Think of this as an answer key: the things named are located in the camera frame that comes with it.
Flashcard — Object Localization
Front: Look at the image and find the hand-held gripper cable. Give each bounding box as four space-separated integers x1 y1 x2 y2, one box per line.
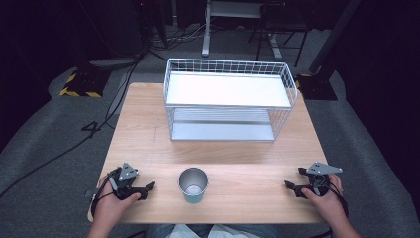
325 179 350 220
89 175 117 217

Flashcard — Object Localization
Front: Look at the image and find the white desk frame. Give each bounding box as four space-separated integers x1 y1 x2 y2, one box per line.
201 0 285 61

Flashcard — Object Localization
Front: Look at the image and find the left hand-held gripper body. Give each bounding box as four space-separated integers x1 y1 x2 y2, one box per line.
107 162 140 201

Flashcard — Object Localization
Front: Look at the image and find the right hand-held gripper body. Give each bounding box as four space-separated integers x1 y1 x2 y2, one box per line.
305 161 344 198

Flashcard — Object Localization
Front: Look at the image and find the metal cup with teal base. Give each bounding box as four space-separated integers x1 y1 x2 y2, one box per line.
177 167 210 205

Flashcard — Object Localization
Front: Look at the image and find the white wire shelf rack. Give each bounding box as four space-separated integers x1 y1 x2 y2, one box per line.
162 58 299 143

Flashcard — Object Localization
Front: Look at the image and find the person's white shirt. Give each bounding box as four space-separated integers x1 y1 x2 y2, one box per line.
165 223 253 238

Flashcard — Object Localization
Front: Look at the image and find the person's left hand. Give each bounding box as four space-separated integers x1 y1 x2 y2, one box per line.
93 180 142 230

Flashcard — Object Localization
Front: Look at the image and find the left hand-held gripper cable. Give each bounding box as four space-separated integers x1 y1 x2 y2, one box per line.
89 175 117 217

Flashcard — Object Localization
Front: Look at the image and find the person's right hand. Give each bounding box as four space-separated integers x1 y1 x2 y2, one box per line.
300 173 347 230

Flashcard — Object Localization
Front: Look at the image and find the dark slanted stand pole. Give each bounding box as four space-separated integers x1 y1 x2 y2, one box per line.
308 0 365 75

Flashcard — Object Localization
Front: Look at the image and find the black yellow striped stand base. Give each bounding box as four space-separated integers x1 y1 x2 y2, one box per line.
58 67 112 99
294 72 339 101

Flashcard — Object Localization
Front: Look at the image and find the bundle of floor cables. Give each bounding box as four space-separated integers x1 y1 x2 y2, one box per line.
145 21 207 62

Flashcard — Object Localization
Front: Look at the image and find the long black floor cable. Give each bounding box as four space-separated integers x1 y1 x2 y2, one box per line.
0 58 142 199

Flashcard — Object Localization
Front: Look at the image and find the dark equipment stand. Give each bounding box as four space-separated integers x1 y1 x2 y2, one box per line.
74 0 148 71

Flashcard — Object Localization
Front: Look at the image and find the right hand-held gripper cable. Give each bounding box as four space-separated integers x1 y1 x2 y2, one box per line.
325 179 350 220

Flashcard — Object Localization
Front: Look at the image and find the black chair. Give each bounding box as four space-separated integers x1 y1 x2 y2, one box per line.
247 2 312 68

